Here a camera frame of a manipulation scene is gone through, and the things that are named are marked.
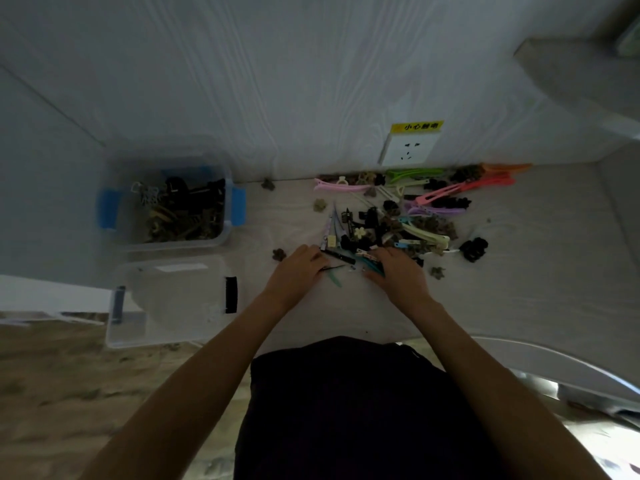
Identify white corner shelf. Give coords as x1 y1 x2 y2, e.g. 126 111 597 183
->
513 37 640 141

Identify person's black clothing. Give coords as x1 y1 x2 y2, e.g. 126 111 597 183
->
233 337 506 480

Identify small dark hair claws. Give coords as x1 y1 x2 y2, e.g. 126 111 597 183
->
131 177 227 244

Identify person's right forearm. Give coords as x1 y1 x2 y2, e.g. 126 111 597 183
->
412 299 613 480

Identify yellow warning sticker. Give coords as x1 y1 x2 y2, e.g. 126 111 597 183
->
389 119 445 135

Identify slim black hair clip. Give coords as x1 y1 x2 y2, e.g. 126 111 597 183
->
319 248 358 273

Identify person's right hand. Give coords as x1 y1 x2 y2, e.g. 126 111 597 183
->
362 246 443 323

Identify person's left hand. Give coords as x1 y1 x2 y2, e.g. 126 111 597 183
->
263 244 332 315

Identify white wall socket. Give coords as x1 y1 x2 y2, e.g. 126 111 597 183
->
378 132 441 167

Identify clear box blue latches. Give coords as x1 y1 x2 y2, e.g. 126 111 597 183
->
95 147 247 253

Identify pile of assorted hair clips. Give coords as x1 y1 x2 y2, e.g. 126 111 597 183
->
272 162 533 291

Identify clear box black latches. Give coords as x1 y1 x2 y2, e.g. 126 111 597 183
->
105 254 241 351

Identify person's left forearm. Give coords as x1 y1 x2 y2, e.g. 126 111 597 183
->
79 292 293 480

